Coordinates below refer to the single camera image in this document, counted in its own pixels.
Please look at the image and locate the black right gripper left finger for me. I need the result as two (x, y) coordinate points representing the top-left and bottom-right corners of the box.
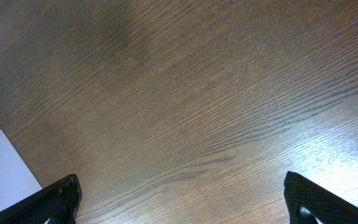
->
(0, 174), (82, 224)

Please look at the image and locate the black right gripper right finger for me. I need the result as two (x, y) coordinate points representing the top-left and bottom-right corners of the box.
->
(284, 171), (358, 224)

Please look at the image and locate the white open cardboard box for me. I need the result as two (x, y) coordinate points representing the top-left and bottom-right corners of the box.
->
(0, 130), (42, 212)

